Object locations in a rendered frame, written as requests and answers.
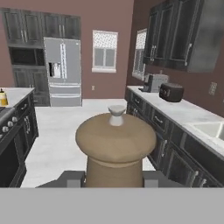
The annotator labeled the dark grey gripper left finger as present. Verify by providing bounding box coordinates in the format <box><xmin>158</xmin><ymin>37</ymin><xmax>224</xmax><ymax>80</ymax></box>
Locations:
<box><xmin>37</xmin><ymin>170</ymin><xmax>87</xmax><ymax>189</ymax></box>

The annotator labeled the dark wall cupboard run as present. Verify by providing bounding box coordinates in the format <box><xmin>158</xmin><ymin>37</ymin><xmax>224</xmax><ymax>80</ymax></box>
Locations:
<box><xmin>142</xmin><ymin>0</ymin><xmax>224</xmax><ymax>74</ymax></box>

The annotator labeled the black toaster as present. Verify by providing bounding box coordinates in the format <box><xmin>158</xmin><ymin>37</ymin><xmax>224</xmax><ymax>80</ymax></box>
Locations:
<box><xmin>158</xmin><ymin>82</ymin><xmax>185</xmax><ymax>103</ymax></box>

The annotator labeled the dark tall cupboard run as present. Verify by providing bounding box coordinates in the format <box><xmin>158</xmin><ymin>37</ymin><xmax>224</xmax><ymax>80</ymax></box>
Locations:
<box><xmin>0</xmin><ymin>6</ymin><xmax>82</xmax><ymax>108</ymax></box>

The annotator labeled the white framed window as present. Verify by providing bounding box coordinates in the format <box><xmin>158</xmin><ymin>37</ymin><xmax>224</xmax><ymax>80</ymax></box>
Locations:
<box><xmin>91</xmin><ymin>29</ymin><xmax>119</xmax><ymax>74</ymax></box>
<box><xmin>131</xmin><ymin>27</ymin><xmax>148</xmax><ymax>81</ymax></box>

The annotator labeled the dark base cupboard run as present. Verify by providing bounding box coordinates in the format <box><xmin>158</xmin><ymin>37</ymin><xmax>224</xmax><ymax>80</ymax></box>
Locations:
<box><xmin>124</xmin><ymin>87</ymin><xmax>224</xmax><ymax>189</ymax></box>
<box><xmin>13</xmin><ymin>89</ymin><xmax>40</xmax><ymax>162</ymax></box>

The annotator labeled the silver fridge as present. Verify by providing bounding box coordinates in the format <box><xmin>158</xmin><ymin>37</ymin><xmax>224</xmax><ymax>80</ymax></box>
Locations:
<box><xmin>43</xmin><ymin>37</ymin><xmax>83</xmax><ymax>108</ymax></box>

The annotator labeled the white sink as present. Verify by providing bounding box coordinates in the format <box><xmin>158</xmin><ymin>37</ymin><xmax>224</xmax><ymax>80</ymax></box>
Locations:
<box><xmin>185</xmin><ymin>120</ymin><xmax>224</xmax><ymax>148</ymax></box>

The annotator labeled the wooden pepper mill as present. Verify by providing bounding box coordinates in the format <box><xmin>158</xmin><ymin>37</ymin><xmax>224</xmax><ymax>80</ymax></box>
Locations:
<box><xmin>74</xmin><ymin>104</ymin><xmax>158</xmax><ymax>189</ymax></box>

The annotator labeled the yellow condiment bottle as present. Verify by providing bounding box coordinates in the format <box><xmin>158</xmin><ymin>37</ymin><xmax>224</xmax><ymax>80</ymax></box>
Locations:
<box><xmin>0</xmin><ymin>87</ymin><xmax>9</xmax><ymax>107</ymax></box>

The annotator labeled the black stove with knobs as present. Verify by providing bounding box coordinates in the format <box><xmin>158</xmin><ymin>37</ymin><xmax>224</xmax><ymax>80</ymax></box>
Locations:
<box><xmin>0</xmin><ymin>106</ymin><xmax>28</xmax><ymax>189</ymax></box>

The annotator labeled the grey coffee machine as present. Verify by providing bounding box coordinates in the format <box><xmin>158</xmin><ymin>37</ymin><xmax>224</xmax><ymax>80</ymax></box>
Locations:
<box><xmin>138</xmin><ymin>72</ymin><xmax>170</xmax><ymax>94</ymax></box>

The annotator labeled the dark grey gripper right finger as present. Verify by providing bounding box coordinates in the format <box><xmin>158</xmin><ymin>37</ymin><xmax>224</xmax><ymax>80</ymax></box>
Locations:
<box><xmin>142</xmin><ymin>170</ymin><xmax>186</xmax><ymax>189</ymax></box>

